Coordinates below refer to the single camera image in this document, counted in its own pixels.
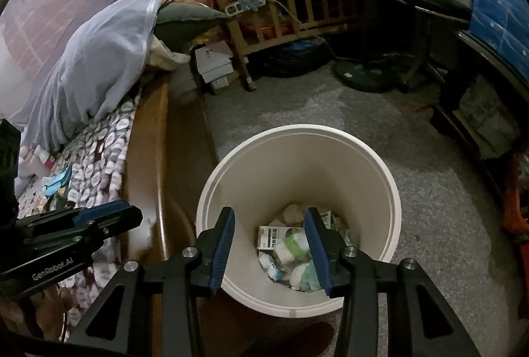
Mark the black plastic bag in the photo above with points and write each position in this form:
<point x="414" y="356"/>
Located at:
<point x="289" y="57"/>

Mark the person's left hand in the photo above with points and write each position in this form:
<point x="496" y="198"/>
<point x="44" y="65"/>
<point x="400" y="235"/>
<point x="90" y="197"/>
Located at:
<point x="45" y="311"/>

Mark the yellow checked cloth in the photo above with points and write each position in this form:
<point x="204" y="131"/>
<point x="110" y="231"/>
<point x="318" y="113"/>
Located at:
<point x="163" y="55"/>

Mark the printed bedsheet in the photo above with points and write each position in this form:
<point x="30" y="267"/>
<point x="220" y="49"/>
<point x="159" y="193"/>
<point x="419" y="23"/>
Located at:
<point x="103" y="150"/>

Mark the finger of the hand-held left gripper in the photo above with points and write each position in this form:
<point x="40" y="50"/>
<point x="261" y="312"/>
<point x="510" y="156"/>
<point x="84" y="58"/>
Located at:
<point x="124" y="221"/>
<point x="103" y="208"/>

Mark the black metal stand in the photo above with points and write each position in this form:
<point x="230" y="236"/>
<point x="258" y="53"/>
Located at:
<point x="421" y="1"/>

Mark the green pillow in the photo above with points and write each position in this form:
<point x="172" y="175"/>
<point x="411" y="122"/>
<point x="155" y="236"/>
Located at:
<point x="186" y="20"/>

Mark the blue paper packaging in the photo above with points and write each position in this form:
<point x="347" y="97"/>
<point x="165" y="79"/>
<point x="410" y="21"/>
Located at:
<point x="58" y="181"/>

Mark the dark green fan base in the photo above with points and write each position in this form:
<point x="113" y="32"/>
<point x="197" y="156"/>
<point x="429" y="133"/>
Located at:
<point x="363" y="75"/>

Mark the orange plastic crate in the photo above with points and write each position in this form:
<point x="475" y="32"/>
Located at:
<point x="516" y="200"/>

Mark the wooden crib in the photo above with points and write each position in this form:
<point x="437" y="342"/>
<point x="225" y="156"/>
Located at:
<point x="264" y="9"/>

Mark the blue patterned cover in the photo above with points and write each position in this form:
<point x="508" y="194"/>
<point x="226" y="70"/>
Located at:
<point x="500" y="9"/>

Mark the green white cardboard box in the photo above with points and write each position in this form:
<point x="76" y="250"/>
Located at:
<point x="272" y="237"/>

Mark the lavender duvet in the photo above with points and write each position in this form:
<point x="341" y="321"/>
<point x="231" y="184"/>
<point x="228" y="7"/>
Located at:
<point x="91" y="63"/>

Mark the white printed bag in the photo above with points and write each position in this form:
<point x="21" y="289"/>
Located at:
<point x="487" y="117"/>

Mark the white round bin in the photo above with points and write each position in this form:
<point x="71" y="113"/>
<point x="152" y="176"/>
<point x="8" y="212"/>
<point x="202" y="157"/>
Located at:
<point x="310" y="166"/>

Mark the white bottle pink label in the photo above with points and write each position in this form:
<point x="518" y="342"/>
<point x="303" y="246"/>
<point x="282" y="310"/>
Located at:
<point x="45" y="162"/>

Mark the wooden bed frame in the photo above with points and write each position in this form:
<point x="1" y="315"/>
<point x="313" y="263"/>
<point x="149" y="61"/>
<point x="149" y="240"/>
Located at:
<point x="153" y="175"/>

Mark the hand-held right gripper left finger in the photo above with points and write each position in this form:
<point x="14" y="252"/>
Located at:
<point x="221" y="249"/>

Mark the blue white wrapper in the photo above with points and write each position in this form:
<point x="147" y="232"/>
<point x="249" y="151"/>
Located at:
<point x="270" y="268"/>

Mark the green towel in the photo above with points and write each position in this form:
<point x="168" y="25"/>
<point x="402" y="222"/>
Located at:
<point x="312" y="276"/>

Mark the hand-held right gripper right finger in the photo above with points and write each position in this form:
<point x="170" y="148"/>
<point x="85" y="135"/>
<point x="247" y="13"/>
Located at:
<point x="320" y="253"/>

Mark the white tissue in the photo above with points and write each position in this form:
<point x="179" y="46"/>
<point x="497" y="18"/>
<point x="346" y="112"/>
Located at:
<point x="295" y="214"/>

